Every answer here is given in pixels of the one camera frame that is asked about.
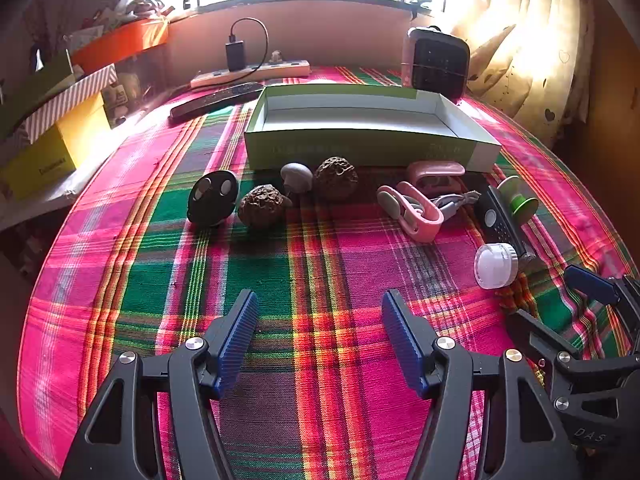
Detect cream heart-print curtain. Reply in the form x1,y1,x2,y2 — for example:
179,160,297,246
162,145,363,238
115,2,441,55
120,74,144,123
452,0,596,146

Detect small white round jar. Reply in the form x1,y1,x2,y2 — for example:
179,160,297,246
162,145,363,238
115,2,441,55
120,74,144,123
474,242,520,290

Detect striped box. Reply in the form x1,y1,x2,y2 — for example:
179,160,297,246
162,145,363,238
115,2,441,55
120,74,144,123
25,64,118,145

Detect white power strip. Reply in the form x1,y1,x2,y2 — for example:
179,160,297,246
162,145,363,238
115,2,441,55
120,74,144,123
190,59,312,88

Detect dark green carton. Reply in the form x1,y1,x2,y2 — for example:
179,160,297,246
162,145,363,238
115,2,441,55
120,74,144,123
0,50,76,138

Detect black oval key fob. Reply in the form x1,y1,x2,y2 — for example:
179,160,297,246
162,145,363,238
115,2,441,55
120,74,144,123
187,170,240,226

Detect orange box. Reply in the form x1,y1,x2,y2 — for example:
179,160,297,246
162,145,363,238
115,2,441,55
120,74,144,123
70,20,170,75

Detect brown walnut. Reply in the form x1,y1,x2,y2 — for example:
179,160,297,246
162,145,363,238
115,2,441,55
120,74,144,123
237,184,293,227
313,156,359,192

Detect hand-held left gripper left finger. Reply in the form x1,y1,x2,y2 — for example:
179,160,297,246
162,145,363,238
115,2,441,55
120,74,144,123
60,289,261,480

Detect black charger cable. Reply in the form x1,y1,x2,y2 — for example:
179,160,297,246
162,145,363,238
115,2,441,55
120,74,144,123
229,17,269,72

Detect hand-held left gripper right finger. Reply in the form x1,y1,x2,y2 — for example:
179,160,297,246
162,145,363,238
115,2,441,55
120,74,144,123
381,289,583,480

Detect white usb cable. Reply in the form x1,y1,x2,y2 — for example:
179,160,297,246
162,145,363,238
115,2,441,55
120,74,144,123
430,189,482,216

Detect light green cardboard box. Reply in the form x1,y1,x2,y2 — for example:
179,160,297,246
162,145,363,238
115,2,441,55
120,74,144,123
243,85,502,173

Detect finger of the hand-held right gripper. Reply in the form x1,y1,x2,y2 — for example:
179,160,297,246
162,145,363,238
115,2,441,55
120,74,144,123
564,266,640,356
506,309,640,413

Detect plaid tablecloth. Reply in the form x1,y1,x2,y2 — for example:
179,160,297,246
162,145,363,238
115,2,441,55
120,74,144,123
17,65,636,480

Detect green and white spool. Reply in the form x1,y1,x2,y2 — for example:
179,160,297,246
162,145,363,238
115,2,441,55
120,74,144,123
497,175,540,221

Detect pink portable heater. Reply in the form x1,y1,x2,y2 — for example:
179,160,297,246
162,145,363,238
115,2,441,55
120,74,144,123
401,26,471,101

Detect clear display case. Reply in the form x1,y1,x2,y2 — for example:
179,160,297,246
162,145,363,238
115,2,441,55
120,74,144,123
102,55,171,128

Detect white mushroom-shaped knob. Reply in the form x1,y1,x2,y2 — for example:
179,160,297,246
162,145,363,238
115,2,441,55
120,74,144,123
280,162,314,196

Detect pale artificial flowers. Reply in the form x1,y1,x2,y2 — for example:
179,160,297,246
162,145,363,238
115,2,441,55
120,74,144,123
112,0,173,18

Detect black charger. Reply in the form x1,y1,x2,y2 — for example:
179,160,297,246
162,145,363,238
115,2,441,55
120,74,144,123
225,40,247,72

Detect yellow box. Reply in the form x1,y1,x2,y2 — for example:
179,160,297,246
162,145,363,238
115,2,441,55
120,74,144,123
0,92,112,201

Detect black smartphone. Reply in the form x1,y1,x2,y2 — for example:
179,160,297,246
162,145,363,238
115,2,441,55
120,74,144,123
169,81,266,122

